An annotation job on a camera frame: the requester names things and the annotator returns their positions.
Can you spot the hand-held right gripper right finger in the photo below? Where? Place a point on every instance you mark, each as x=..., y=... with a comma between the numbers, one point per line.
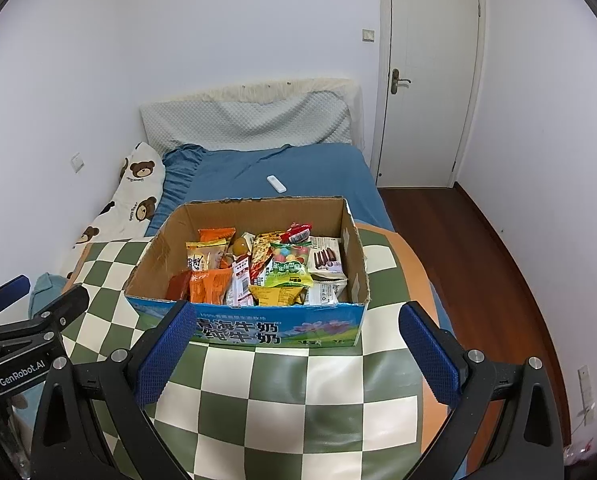
x=431, y=355

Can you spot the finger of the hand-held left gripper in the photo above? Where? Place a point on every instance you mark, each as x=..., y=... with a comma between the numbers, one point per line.
x=8, y=292
x=63, y=305

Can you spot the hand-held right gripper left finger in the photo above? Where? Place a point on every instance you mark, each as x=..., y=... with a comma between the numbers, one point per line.
x=168, y=352

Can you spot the reddish brown snack packet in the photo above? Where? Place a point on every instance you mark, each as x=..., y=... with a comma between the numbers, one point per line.
x=180, y=287

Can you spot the orange snack packet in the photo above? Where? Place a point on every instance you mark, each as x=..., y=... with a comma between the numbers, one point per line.
x=216, y=237
x=211, y=287

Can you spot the cardboard box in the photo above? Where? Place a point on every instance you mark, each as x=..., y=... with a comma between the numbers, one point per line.
x=248, y=327

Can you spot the white red snack packet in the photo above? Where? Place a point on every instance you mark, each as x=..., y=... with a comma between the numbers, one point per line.
x=239, y=282

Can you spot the grey white snack packet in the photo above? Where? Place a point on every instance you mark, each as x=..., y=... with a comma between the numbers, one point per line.
x=328, y=292

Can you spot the green candy packet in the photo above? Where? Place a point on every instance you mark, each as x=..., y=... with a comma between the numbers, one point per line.
x=288, y=267

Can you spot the blue pillow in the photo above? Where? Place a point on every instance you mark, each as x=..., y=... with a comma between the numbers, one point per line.
x=46, y=285

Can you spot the yellow clear-window snack packet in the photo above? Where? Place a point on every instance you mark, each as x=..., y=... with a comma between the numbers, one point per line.
x=206, y=257

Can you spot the green white checkered blanket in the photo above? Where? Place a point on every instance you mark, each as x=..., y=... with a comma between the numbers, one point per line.
x=278, y=410

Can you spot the brown round snack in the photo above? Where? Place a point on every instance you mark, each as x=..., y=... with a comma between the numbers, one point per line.
x=239, y=246

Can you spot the white bear print pillow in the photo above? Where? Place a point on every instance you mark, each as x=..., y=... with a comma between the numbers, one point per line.
x=128, y=195

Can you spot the red yellow patterned snack packet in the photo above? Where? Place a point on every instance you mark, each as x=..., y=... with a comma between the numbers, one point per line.
x=264, y=255

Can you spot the white snack packet brown print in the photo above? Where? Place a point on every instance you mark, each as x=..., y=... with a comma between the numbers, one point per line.
x=326, y=260

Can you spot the white remote control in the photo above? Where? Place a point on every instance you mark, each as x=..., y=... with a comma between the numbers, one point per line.
x=277, y=183

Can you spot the blue bedsheet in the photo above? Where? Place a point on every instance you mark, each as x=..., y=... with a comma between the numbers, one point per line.
x=298, y=170

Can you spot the grey dotted headboard cushion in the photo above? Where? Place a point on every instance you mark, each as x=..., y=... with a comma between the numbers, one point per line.
x=248, y=120

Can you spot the white door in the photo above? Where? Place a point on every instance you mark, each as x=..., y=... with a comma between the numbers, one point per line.
x=428, y=85

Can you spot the cream fluffy headboard cover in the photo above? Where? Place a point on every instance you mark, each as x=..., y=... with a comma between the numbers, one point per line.
x=278, y=87

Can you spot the white wall outlet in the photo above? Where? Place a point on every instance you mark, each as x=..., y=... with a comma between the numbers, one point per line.
x=78, y=162

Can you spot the white wall socket with plug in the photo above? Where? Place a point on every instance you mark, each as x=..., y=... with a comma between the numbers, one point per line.
x=584, y=385

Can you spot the white light switch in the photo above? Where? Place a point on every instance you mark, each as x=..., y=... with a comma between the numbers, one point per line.
x=368, y=34

